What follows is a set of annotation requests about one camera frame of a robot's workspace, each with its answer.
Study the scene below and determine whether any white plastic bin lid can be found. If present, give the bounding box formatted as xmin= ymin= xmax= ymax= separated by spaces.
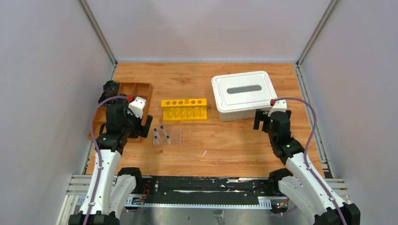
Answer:
xmin=211 ymin=71 xmax=277 ymax=113

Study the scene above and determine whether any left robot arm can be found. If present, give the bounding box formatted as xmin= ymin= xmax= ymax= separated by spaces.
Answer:
xmin=68 ymin=99 xmax=153 ymax=225

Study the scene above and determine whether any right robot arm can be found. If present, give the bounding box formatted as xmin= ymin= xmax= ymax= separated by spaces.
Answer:
xmin=253 ymin=109 xmax=361 ymax=225

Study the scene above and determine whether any clear well plate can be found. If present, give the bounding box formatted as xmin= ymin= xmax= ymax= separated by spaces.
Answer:
xmin=153 ymin=128 xmax=183 ymax=145

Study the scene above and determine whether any wooden compartment tray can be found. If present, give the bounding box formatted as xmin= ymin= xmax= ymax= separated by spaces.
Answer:
xmin=92 ymin=81 xmax=153 ymax=137

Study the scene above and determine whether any beige plastic bin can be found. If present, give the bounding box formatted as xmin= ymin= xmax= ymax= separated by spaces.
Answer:
xmin=217 ymin=106 xmax=272 ymax=122

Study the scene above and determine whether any yellow test tube rack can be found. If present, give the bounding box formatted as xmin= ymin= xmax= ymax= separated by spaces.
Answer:
xmin=161 ymin=98 xmax=208 ymax=122

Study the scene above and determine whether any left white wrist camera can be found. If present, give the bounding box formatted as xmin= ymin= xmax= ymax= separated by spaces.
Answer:
xmin=128 ymin=97 xmax=146 ymax=119

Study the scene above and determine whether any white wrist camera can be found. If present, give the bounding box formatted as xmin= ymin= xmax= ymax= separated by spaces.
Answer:
xmin=128 ymin=97 xmax=146 ymax=119
xmin=268 ymin=99 xmax=287 ymax=117

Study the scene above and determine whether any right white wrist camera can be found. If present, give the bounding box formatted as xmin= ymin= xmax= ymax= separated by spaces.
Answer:
xmin=268 ymin=99 xmax=287 ymax=117

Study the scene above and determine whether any green coiled cable bundle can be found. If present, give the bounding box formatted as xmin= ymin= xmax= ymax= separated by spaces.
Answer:
xmin=98 ymin=80 xmax=125 ymax=105

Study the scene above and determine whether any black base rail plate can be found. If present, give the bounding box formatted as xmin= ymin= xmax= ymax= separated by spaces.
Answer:
xmin=125 ymin=176 xmax=292 ymax=212

